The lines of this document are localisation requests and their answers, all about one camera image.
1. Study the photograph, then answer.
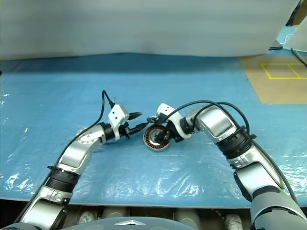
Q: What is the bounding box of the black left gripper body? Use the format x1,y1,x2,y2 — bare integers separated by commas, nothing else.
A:
118,121,132,140

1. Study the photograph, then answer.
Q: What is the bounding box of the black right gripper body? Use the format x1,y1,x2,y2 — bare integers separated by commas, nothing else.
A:
162,121,181,143

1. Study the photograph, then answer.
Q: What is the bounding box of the copper wound motor stator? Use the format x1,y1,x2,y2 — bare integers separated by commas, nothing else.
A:
142,124,172,152

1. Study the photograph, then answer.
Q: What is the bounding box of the blue plastic table sheet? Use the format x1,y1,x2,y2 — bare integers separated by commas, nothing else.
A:
0,51,307,208

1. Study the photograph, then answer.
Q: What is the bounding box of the grey rounded shape under table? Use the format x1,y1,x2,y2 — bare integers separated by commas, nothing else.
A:
224,213,243,230
100,207,128,219
76,207,98,224
176,209,200,229

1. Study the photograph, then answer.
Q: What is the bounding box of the white foam backdrop sheet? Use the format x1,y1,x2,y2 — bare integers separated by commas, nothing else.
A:
0,0,302,60

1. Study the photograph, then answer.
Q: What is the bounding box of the grey robot torso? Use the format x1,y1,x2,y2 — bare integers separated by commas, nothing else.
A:
61,216,200,230

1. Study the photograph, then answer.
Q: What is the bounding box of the white slanted panel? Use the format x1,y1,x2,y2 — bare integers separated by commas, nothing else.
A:
287,22,307,52

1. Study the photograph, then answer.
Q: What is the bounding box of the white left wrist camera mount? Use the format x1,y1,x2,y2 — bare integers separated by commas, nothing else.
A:
107,103,129,142

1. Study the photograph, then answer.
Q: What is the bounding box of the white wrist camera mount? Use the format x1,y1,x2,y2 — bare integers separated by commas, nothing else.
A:
107,103,129,142
156,103,193,140

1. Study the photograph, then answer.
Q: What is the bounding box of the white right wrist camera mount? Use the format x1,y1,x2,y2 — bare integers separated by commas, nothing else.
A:
156,103,193,140

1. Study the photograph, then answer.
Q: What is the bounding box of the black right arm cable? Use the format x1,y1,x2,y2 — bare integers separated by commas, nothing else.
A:
165,100,300,209

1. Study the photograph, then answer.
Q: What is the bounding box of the thin white background cable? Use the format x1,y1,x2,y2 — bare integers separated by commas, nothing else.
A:
282,33,295,45

